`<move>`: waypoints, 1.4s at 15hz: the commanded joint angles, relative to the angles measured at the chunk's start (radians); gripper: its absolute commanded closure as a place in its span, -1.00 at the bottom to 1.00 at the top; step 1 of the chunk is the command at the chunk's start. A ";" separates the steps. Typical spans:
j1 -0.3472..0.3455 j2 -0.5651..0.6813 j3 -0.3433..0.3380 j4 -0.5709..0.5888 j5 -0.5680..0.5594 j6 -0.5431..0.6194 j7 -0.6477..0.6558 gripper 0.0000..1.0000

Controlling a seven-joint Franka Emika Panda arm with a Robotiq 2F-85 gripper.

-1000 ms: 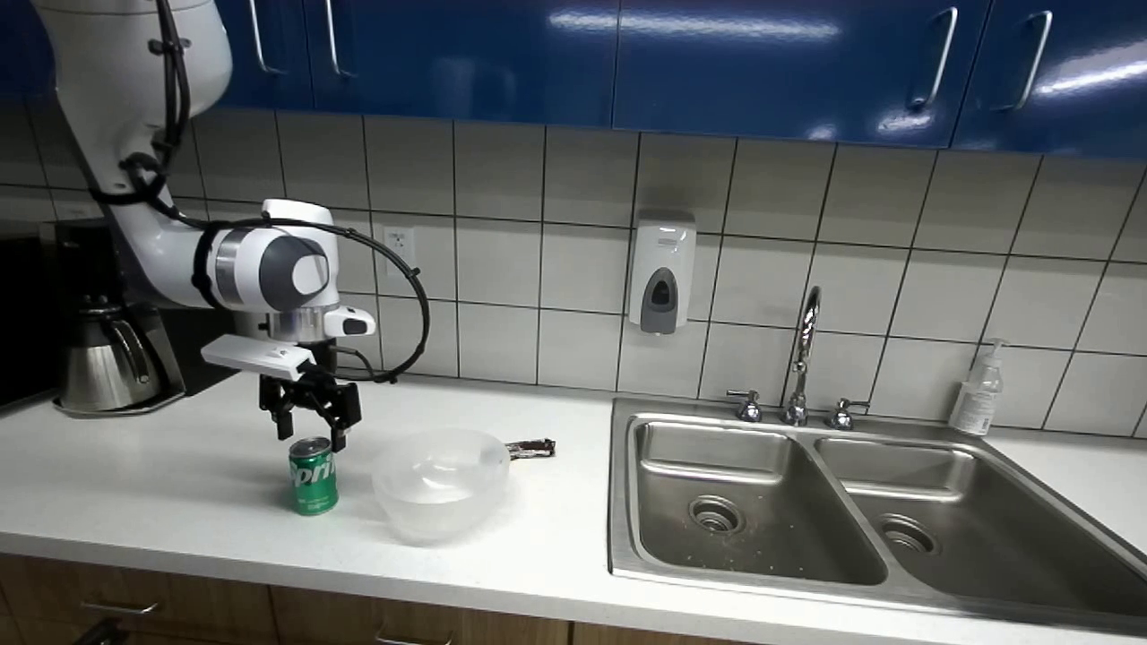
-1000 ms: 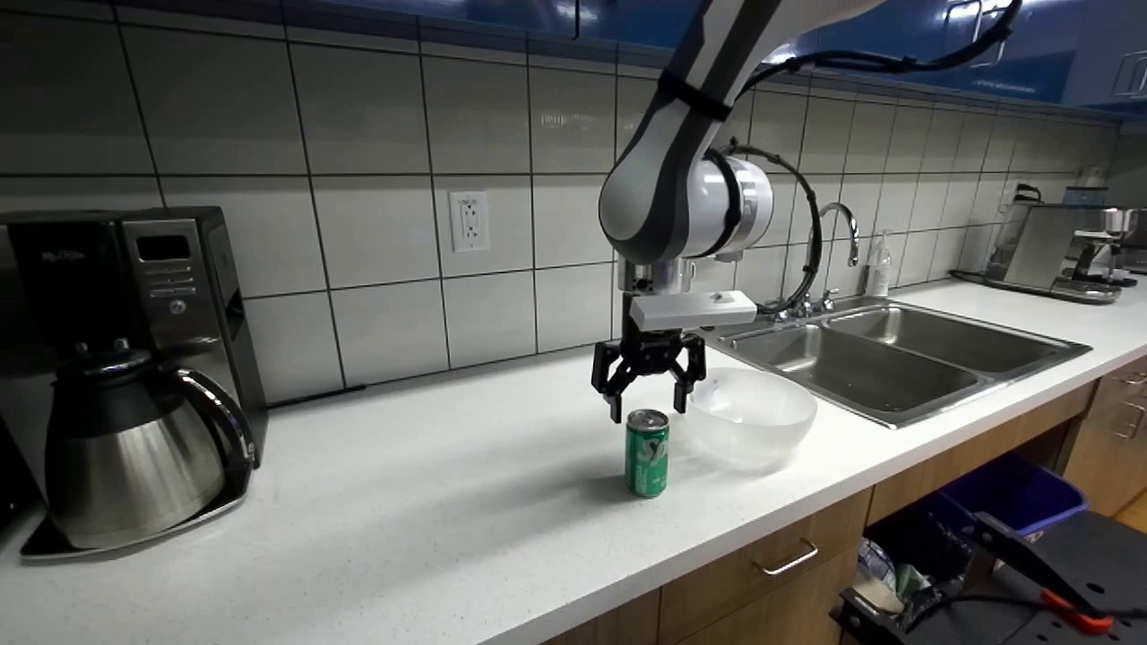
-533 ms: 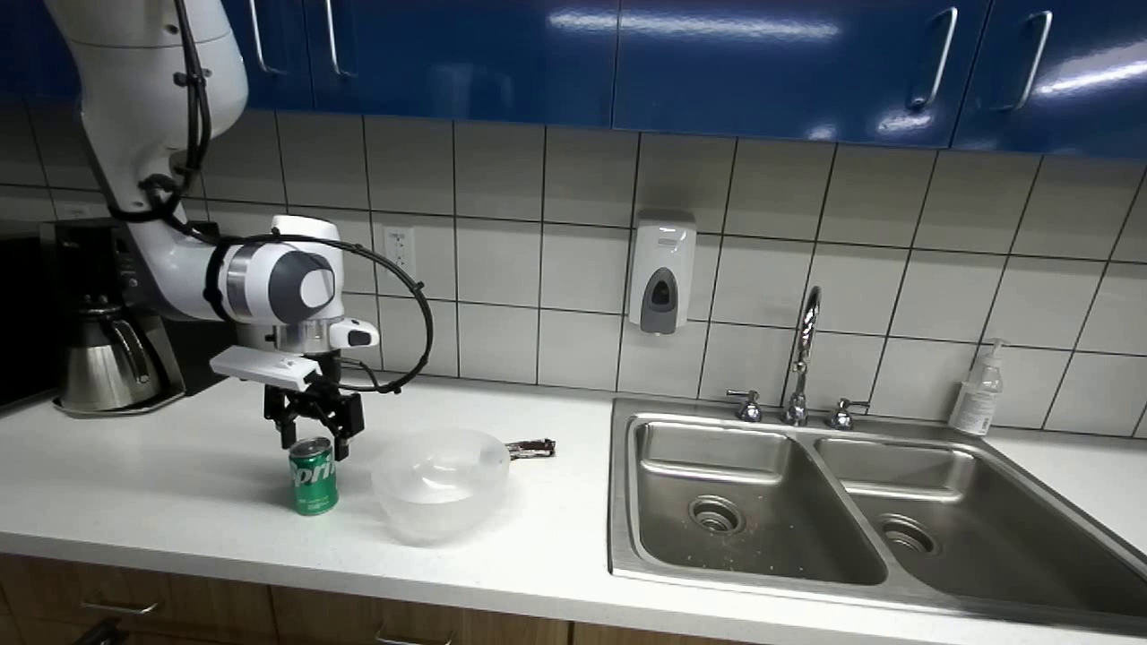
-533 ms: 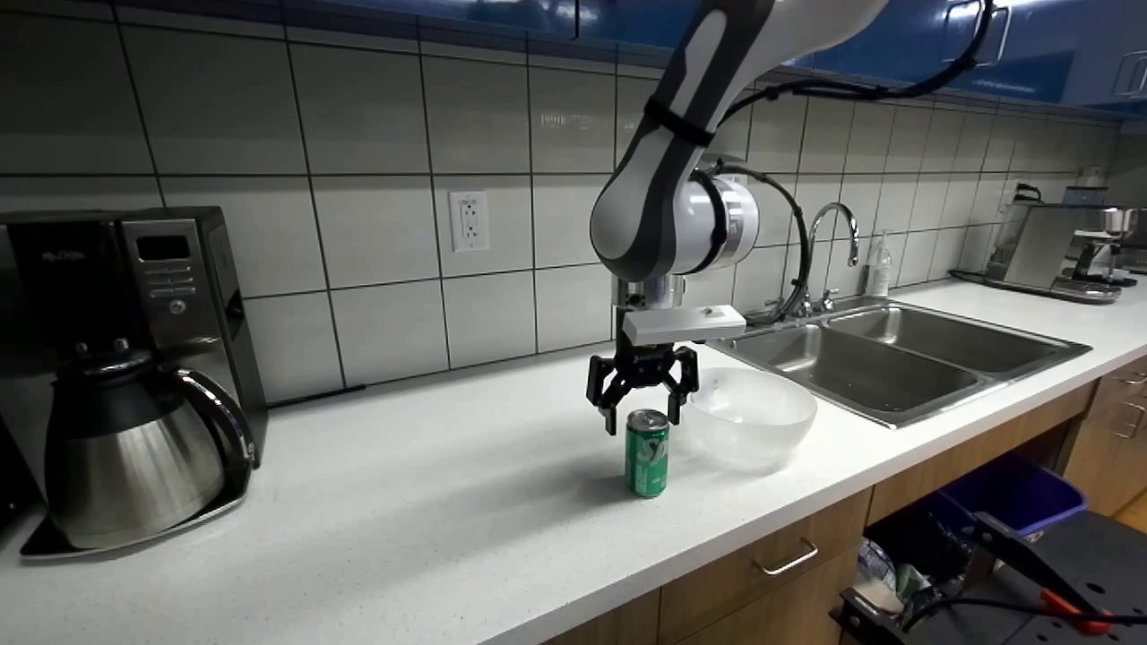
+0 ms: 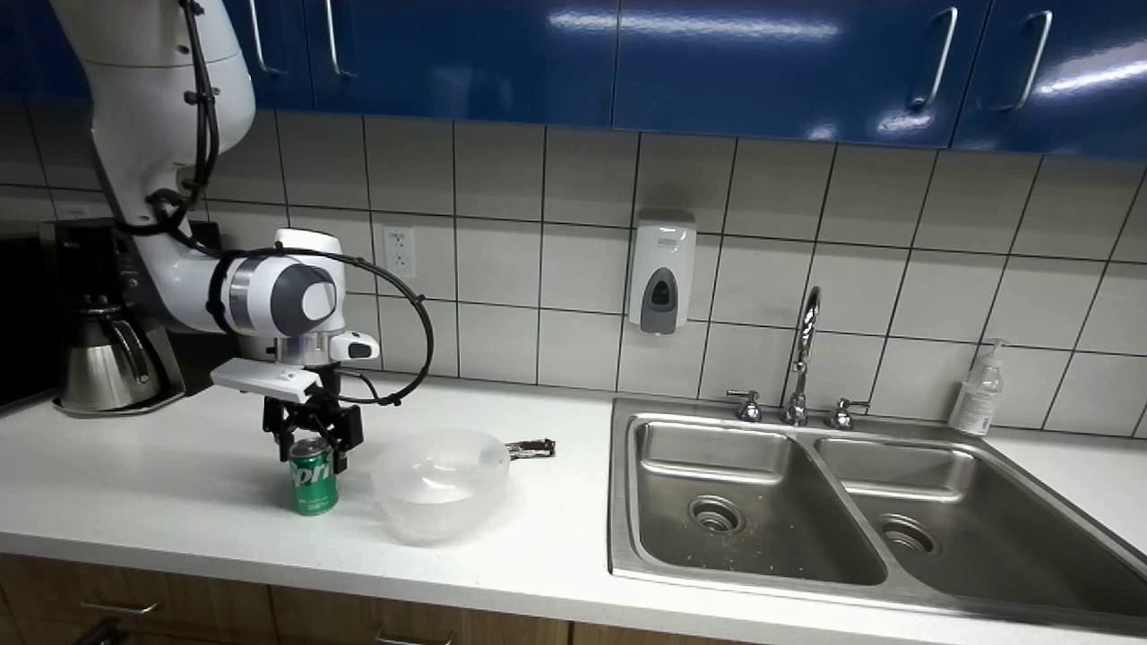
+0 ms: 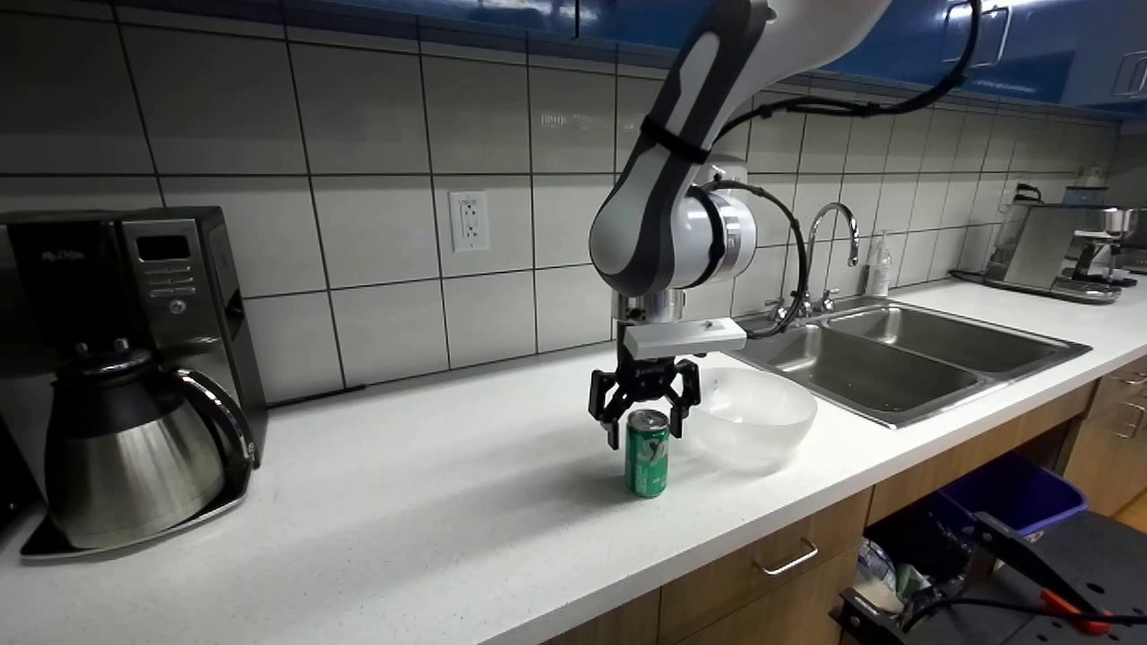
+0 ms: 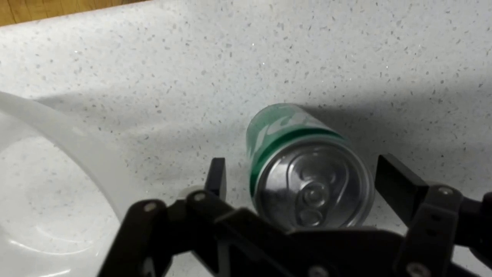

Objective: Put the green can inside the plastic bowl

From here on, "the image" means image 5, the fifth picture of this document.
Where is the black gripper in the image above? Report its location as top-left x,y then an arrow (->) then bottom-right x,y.
262,392 -> 367,478

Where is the green soda can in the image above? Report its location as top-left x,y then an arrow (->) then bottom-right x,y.
289,434 -> 345,520

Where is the clear plastic bowl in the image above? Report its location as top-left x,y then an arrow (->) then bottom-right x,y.
367,428 -> 516,554

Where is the wooden drawer front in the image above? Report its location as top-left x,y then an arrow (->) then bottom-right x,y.
269,581 -> 578,645
0,554 -> 280,645

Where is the small dark countertop object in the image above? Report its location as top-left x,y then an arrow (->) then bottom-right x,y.
507,434 -> 562,465

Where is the steel coffee carafe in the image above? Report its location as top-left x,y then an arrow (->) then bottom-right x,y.
59,298 -> 170,420

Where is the black coffee maker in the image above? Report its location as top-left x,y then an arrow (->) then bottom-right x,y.
45,217 -> 244,420

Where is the black microwave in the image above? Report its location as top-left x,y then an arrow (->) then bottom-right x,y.
0,231 -> 64,417

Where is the blue cabinet door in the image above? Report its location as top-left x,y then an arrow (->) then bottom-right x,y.
950,0 -> 1147,164
314,0 -> 625,134
220,0 -> 323,120
614,0 -> 996,151

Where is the stainless steel double sink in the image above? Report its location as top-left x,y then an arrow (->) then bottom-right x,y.
608,397 -> 1147,640

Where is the chrome sink faucet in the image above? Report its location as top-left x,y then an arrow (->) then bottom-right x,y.
778,282 -> 827,429

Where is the clear soap bottle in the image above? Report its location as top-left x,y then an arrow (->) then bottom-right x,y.
946,336 -> 1009,443

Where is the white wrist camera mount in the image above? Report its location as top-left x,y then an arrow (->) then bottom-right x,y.
208,355 -> 326,410

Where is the black looping robot cable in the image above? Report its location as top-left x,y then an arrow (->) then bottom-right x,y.
314,247 -> 437,413

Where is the white wall outlet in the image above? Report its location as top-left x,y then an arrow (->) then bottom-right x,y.
376,223 -> 424,290

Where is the metal drawer handle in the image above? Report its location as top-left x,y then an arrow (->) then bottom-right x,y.
77,594 -> 167,625

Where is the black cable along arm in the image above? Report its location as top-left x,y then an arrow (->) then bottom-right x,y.
116,0 -> 228,243

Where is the white wall soap dispenser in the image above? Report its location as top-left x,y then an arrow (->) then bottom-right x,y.
628,211 -> 700,342

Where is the silver cabinet door handle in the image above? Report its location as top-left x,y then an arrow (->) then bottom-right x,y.
244,0 -> 273,79
1011,8 -> 1057,120
320,0 -> 351,84
911,3 -> 966,120

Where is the chrome faucet handle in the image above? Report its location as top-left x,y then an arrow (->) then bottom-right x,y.
727,388 -> 770,428
827,394 -> 875,434

